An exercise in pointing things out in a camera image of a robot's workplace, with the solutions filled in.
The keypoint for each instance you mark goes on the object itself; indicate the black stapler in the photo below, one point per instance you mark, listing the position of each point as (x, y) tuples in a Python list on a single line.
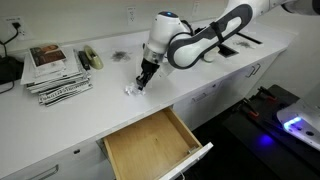
[(84, 60)]

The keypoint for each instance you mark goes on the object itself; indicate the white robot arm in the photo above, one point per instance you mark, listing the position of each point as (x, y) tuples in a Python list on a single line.
[(160, 33)]

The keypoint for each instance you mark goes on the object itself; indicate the cream round object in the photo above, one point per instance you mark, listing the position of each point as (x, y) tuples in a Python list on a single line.
[(209, 57)]

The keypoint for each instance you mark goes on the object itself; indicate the white wall outlet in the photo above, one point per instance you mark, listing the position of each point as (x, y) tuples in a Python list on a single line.
[(18, 28), (131, 15), (195, 8)]

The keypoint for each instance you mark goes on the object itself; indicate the pile of paper clips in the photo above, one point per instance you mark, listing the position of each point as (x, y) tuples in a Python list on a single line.
[(120, 56)]

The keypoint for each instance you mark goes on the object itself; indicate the white paper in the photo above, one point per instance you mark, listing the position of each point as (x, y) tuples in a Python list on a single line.
[(131, 90)]

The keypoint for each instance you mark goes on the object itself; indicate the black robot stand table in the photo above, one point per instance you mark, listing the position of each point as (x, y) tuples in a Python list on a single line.
[(253, 146)]

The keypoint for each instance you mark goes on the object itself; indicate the stack of white booklets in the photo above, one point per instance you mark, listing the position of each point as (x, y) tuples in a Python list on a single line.
[(70, 71)]

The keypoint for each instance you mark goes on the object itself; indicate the black bag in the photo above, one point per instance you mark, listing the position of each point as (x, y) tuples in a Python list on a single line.
[(10, 68)]

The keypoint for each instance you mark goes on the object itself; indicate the orange black bar clamp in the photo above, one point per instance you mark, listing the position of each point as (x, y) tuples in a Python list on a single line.
[(250, 109), (266, 93)]

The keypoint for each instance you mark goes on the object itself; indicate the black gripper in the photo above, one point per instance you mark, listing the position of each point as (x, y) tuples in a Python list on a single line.
[(150, 68)]

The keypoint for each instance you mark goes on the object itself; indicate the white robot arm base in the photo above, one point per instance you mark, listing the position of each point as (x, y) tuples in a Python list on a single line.
[(300, 123)]

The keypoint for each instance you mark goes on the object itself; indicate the yellow green tape dispenser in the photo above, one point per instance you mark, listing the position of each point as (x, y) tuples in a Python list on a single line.
[(95, 58)]

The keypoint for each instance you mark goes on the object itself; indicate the black white patterned magazine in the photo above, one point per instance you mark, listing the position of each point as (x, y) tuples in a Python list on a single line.
[(65, 93)]

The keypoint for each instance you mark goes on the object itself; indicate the magazine with brown cover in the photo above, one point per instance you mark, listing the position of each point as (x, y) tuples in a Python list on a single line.
[(47, 55)]

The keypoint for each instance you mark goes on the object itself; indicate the wooden drawer with white front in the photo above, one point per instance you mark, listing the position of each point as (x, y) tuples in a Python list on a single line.
[(150, 143)]

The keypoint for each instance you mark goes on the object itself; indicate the white base cabinet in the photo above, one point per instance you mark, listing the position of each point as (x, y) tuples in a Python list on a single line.
[(216, 96)]

